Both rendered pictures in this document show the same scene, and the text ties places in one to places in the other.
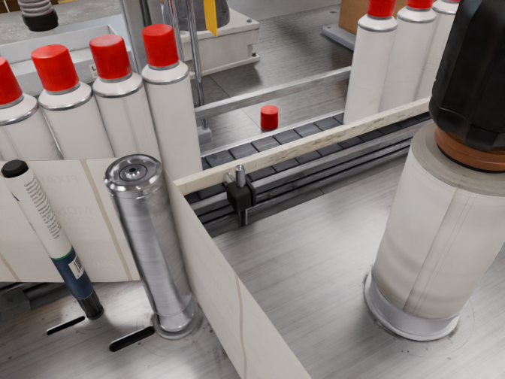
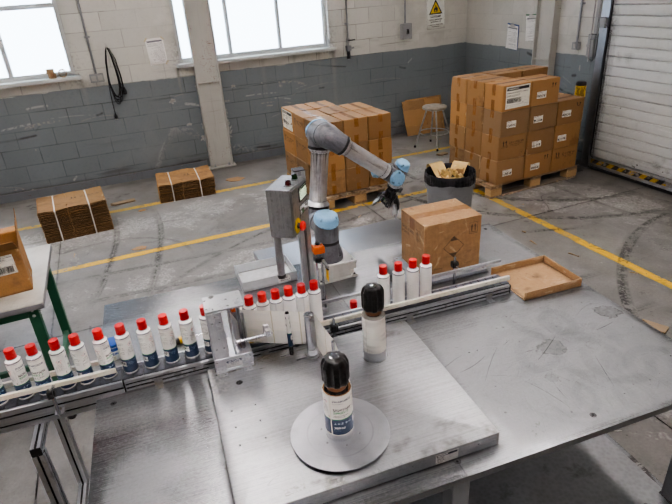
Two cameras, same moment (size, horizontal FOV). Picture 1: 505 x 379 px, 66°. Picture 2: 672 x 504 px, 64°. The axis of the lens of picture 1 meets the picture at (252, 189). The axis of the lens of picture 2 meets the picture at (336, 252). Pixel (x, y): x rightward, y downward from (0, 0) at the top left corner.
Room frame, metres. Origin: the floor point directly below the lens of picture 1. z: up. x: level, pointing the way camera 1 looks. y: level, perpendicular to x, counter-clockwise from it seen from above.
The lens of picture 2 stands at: (-1.41, -0.29, 2.13)
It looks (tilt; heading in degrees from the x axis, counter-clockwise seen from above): 26 degrees down; 9
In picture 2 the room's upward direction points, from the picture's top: 4 degrees counter-clockwise
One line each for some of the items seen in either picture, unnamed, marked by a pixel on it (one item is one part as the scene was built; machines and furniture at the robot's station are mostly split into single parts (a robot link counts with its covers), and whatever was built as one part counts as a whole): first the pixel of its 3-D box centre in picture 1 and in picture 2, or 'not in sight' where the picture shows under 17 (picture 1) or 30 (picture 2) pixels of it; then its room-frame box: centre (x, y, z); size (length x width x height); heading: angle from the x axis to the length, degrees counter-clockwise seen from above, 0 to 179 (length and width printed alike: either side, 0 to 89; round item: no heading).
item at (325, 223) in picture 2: not in sight; (325, 225); (0.93, 0.11, 1.09); 0.13 x 0.12 x 0.14; 28
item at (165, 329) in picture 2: not in sight; (167, 338); (0.15, 0.61, 0.98); 0.05 x 0.05 x 0.20
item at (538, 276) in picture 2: not in sight; (535, 276); (0.87, -0.86, 0.85); 0.30 x 0.26 x 0.04; 116
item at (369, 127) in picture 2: not in sight; (335, 149); (4.48, 0.55, 0.45); 1.20 x 0.84 x 0.89; 32
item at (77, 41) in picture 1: (65, 59); (265, 272); (0.89, 0.43, 0.85); 0.27 x 0.20 x 0.05; 118
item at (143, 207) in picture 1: (158, 259); (310, 335); (0.20, 0.08, 0.97); 0.05 x 0.05 x 0.19
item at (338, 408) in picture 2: not in sight; (337, 394); (-0.19, -0.07, 1.04); 0.09 x 0.09 x 0.29
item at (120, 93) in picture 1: (131, 128); (303, 306); (0.38, 0.14, 0.98); 0.05 x 0.05 x 0.20
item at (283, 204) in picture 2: not in sight; (288, 206); (0.46, 0.17, 1.38); 0.17 x 0.10 x 0.19; 171
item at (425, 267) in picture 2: not in sight; (425, 276); (0.62, -0.35, 0.98); 0.05 x 0.05 x 0.20
